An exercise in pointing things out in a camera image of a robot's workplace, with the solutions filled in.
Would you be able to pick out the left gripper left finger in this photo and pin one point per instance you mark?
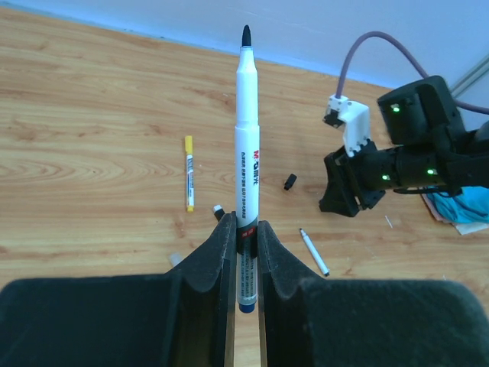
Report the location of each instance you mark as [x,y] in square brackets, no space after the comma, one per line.
[184,317]

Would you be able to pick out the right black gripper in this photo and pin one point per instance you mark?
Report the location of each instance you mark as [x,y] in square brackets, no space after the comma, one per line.
[358,183]

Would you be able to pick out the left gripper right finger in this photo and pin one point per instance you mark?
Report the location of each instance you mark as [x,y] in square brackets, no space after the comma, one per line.
[308,320]

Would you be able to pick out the white marker blue end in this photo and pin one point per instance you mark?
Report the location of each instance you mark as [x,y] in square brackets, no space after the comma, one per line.
[247,173]

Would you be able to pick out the yellow capped white marker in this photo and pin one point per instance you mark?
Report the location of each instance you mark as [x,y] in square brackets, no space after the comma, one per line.
[190,195]

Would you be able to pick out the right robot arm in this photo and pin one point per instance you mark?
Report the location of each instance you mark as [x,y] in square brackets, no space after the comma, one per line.
[431,153]

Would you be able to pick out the black pen cap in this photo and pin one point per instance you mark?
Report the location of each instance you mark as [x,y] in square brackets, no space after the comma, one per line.
[290,181]

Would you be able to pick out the clear pen cap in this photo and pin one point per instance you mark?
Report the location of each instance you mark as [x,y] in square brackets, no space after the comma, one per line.
[175,258]

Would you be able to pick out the white marker black tip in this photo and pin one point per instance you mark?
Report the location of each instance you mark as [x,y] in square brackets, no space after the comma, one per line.
[314,253]

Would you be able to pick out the small black white cap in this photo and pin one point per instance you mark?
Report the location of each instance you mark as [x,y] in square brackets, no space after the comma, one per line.
[218,212]

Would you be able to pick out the teal cloth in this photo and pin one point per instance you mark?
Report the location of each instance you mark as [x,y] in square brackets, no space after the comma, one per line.
[469,207]

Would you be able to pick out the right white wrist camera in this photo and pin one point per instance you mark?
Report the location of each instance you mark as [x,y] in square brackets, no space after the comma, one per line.
[353,119]

